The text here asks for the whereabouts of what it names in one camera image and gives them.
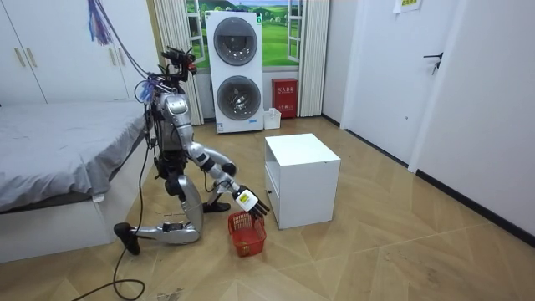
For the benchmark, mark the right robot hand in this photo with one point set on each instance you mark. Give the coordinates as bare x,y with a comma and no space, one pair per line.
247,200

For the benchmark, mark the red plastic basket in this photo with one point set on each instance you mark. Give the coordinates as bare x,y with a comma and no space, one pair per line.
247,238

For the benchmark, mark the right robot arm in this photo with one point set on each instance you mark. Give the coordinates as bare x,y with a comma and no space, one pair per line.
184,125

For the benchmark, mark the robot legs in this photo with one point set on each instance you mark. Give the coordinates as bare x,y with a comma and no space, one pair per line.
191,205

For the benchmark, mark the white bedside cabinet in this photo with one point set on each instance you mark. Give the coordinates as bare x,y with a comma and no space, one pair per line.
305,180

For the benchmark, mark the small white bin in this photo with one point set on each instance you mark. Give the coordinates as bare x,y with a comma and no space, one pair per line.
272,119

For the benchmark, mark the robot body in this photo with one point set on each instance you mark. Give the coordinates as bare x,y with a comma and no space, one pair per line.
169,125

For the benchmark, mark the red fire equipment box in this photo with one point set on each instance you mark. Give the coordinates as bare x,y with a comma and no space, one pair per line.
285,98

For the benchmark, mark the white washing machine tower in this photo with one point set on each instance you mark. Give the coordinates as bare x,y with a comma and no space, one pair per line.
235,67

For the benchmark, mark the beige pleated curtain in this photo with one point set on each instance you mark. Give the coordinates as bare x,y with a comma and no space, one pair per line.
313,58
173,25

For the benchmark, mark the white room door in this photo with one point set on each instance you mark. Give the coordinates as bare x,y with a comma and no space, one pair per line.
393,83

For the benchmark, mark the grey bed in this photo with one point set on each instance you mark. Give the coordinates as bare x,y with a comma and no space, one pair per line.
54,142

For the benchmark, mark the white wardrobe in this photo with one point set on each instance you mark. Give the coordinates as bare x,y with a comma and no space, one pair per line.
71,50

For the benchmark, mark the paper sign with yellow label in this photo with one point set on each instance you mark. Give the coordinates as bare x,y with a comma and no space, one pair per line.
407,5

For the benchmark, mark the landscape window wall poster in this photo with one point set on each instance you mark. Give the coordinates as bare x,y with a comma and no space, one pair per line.
276,42

